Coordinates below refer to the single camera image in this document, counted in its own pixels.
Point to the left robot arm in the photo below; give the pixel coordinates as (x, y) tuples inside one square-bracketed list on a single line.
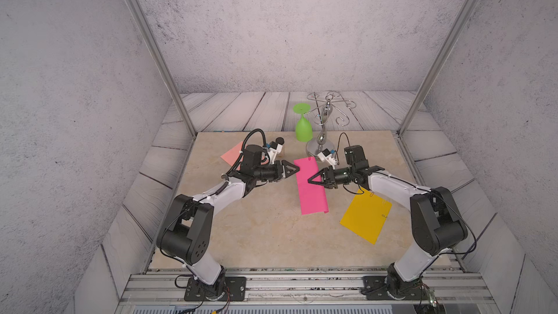
[(188, 225)]

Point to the salmon pink paper sheet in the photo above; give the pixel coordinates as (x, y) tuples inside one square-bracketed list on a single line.
[(232, 155)]

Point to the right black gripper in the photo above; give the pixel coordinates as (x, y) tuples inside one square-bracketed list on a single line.
[(328, 178)]

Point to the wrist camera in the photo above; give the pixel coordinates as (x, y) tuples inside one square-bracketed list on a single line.
[(329, 157), (271, 152)]

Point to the aluminium frame post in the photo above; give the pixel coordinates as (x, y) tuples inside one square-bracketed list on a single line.
[(461, 19), (141, 22)]

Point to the aluminium front rail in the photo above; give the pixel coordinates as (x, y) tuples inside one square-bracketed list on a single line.
[(314, 290)]

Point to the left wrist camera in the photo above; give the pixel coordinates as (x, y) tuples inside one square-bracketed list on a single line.
[(271, 152)]

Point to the green plastic wine glass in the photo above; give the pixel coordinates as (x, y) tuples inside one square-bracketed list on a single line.
[(303, 128)]

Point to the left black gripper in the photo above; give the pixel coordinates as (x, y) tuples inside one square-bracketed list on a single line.
[(278, 171)]

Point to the magenta paper sheet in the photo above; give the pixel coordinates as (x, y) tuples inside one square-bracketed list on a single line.
[(312, 197)]

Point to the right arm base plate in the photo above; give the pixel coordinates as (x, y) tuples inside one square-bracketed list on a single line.
[(385, 287)]

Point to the silver metal hanger stand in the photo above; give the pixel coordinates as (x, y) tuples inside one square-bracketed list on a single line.
[(327, 108)]

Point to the left aluminium frame post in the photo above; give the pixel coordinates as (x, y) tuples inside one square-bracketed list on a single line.
[(141, 22)]

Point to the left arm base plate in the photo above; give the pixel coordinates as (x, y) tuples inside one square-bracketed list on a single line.
[(226, 288)]

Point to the wooden block with black cap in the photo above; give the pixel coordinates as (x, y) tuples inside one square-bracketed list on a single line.
[(279, 146)]

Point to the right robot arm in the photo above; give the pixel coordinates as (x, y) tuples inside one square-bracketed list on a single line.
[(436, 223)]

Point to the right aluminium frame post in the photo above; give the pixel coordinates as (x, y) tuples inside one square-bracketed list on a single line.
[(461, 19)]

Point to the yellow paper sheet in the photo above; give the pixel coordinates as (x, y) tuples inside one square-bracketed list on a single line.
[(366, 215)]

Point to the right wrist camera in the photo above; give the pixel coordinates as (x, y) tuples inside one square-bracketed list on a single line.
[(329, 157)]

